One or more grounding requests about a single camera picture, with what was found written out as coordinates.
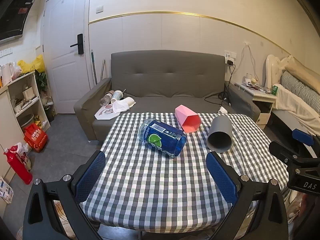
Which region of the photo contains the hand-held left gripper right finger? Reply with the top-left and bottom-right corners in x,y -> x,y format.
206,151 -> 289,240

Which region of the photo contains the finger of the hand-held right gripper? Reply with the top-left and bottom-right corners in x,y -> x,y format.
269,140 -> 304,166
292,128 -> 320,156

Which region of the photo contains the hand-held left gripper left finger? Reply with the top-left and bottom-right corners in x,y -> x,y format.
22,151 -> 107,240

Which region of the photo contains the grey cup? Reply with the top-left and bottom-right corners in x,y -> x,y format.
207,115 -> 233,153

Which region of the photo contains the pink faceted cup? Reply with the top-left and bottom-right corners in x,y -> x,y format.
174,105 -> 202,133

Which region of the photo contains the paper cup with straw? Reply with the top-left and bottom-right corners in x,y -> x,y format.
111,89 -> 126,103

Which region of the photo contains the cream blanket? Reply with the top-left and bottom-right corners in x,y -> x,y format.
272,84 -> 320,135

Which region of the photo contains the striped pillow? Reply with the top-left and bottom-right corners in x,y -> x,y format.
280,70 -> 320,105

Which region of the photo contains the white nightstand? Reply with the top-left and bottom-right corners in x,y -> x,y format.
234,81 -> 278,130

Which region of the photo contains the checkered tablecloth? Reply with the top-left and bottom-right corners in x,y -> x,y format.
82,112 -> 292,230

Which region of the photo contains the pink and white paper bag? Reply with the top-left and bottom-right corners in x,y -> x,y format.
94,104 -> 120,120

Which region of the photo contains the beige padded headboard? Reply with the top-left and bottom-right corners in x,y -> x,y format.
285,55 -> 320,88

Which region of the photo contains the red shopping bag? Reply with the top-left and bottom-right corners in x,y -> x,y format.
24,123 -> 48,153

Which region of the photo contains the white plastic bag red print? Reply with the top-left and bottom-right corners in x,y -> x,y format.
10,142 -> 32,172

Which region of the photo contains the black bucket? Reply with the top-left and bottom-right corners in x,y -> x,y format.
44,105 -> 55,122

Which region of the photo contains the red fire extinguisher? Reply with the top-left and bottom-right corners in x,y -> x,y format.
3,148 -> 33,185

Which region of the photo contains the white cloth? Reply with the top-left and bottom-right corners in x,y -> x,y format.
112,97 -> 137,113

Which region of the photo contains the white curved headboard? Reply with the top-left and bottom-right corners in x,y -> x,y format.
264,54 -> 294,90

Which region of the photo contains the grey plastic basin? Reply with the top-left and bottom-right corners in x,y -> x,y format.
19,114 -> 34,128

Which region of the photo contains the white printed paper box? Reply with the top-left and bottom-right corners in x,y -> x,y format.
0,176 -> 14,204

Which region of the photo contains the green potted plant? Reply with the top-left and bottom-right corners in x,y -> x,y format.
35,69 -> 48,92

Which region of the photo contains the white shelf cabinet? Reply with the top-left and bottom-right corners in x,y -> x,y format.
0,70 -> 51,178

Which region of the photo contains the grey sofa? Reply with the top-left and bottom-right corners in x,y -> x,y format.
74,50 -> 261,142

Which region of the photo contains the yellow plastic bag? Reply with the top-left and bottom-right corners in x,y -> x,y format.
17,54 -> 45,74

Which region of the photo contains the white electric kettle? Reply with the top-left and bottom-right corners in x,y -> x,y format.
1,62 -> 14,85

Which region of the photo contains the white door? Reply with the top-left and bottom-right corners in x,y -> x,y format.
43,0 -> 90,114

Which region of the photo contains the black range hood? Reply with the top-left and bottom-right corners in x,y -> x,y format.
0,0 -> 36,43

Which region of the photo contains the black cable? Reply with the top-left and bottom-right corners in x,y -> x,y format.
205,64 -> 237,105

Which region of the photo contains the white cable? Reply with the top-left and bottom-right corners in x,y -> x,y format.
239,42 -> 260,88

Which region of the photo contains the green-tipped mop handle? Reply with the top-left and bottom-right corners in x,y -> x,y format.
90,49 -> 98,85

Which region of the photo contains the black door lock handle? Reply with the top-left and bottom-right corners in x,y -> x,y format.
70,33 -> 84,54

